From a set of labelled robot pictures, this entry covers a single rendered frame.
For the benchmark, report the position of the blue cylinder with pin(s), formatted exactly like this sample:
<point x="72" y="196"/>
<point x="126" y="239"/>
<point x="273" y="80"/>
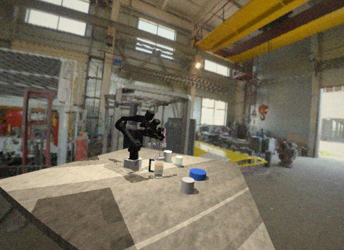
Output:
<point x="198" y="174"/>

